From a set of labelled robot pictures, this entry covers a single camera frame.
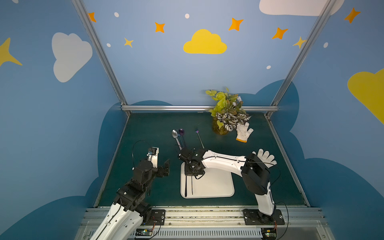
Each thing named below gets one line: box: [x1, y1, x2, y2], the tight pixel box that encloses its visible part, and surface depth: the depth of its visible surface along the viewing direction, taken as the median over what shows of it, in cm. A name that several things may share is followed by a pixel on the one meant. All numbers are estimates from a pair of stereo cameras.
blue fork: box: [177, 134, 184, 148], surface depth 106 cm
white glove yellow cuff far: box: [236, 122, 254, 143], surface depth 112 cm
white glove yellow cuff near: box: [252, 148, 278, 168], surface depth 99 cm
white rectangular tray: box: [180, 162, 235, 199], surface depth 84 cm
